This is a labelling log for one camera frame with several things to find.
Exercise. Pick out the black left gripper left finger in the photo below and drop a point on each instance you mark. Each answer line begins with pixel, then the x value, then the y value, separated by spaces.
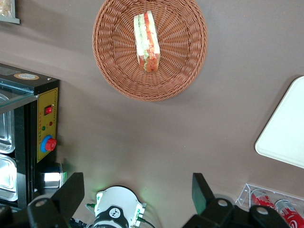
pixel 69 192

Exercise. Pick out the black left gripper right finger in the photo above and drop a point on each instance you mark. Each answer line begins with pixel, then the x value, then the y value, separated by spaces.
pixel 200 194

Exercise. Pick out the triangle sandwich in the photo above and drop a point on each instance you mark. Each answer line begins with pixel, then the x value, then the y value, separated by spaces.
pixel 146 42

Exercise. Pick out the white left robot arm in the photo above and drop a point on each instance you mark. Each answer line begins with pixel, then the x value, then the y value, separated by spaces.
pixel 116 199

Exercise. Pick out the cream plastic tray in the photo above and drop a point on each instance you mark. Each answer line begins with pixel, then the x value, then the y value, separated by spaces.
pixel 285 128

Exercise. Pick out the brown round wicker basket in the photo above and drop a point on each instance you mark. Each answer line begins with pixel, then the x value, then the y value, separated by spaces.
pixel 178 47

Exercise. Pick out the grey rimmed snack tray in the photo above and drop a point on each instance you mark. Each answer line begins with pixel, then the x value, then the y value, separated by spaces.
pixel 10 20

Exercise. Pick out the silver metal box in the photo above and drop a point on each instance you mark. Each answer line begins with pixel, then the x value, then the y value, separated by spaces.
pixel 51 177

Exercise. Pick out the clear acrylic bottle rack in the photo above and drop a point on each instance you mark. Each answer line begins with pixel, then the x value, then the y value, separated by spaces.
pixel 242 197

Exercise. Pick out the steel food pan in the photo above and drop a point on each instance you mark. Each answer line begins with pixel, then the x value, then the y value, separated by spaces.
pixel 6 133
pixel 7 178

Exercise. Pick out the clear bag of puffed snacks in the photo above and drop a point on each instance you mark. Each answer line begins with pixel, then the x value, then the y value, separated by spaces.
pixel 4 8

